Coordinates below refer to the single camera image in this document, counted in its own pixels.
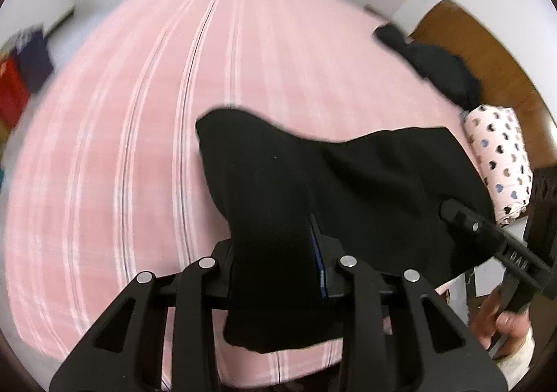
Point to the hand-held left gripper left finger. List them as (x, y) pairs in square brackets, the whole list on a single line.
[(217, 279)]

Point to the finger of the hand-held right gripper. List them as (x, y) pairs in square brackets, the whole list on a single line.
[(461, 214)]

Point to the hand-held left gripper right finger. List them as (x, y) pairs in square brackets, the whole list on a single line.
[(320, 263)]

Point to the black pants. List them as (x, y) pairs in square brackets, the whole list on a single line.
[(348, 183)]

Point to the person's right hand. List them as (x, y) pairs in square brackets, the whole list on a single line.
[(500, 322)]

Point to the heart print pillow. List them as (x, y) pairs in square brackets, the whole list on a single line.
[(500, 148)]

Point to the dark clothes pile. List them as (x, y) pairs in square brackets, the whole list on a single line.
[(439, 65)]

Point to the wooden headboard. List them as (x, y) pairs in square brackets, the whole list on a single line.
[(500, 61)]

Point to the pink striped bed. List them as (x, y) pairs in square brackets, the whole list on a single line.
[(130, 113)]

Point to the dark furniture frame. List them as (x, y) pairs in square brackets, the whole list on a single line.
[(546, 200)]

